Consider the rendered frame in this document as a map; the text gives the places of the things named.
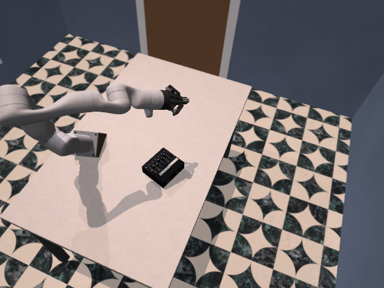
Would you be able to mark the black lighting desk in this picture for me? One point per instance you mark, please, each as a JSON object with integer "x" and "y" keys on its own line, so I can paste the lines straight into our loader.
{"x": 163, "y": 167}

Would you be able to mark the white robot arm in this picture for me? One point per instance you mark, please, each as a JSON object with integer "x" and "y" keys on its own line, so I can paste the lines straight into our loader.
{"x": 16, "y": 111}

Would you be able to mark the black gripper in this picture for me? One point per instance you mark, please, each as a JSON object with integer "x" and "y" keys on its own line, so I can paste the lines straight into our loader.
{"x": 172, "y": 99}

